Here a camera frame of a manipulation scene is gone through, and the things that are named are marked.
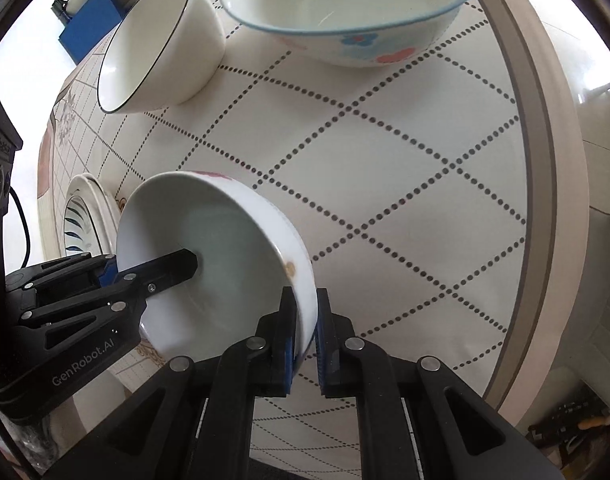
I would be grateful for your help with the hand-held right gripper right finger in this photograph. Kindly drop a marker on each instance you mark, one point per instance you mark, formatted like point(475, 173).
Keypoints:
point(324, 355)

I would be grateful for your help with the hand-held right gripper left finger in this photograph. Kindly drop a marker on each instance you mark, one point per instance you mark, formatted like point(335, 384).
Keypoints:
point(286, 340)

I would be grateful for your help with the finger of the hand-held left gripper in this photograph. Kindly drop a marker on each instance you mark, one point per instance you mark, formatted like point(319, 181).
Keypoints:
point(177, 265)
point(107, 272)

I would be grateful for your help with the white bowl pink print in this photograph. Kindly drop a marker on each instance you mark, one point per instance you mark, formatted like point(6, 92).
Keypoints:
point(225, 240)

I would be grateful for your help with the white plate pink floral print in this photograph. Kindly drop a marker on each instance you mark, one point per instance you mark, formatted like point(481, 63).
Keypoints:
point(104, 197)

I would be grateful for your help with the beige cloth brown patch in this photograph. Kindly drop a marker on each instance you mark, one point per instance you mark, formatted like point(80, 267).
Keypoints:
point(44, 160)

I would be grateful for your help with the diamond pattern floral tablecloth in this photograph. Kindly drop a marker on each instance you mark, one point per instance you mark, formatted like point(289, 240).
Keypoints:
point(410, 185)

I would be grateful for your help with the white bowl black rim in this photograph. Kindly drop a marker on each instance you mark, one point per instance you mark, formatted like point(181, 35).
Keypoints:
point(160, 45)

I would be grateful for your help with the blue folded mat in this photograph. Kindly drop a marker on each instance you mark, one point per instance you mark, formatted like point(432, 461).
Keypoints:
point(92, 25)

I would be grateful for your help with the white bowl blue rim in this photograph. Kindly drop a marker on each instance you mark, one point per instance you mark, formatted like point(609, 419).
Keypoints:
point(345, 5)

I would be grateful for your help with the black metal frame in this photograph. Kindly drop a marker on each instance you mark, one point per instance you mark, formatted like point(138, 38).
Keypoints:
point(60, 10)

